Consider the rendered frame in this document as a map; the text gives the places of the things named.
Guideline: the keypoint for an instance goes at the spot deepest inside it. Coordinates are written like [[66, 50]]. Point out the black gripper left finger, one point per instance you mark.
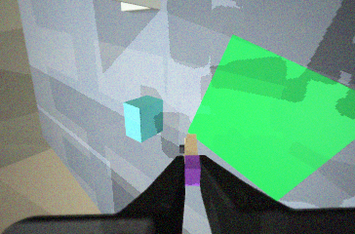
[[157, 210]]

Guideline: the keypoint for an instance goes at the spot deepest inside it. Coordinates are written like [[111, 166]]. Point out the teal block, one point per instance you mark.
[[143, 117]]

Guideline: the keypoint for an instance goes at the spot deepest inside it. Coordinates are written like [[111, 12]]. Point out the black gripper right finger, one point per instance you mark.
[[234, 207]]

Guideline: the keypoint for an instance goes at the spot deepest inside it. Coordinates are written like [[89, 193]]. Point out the green square mat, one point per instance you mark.
[[276, 122]]

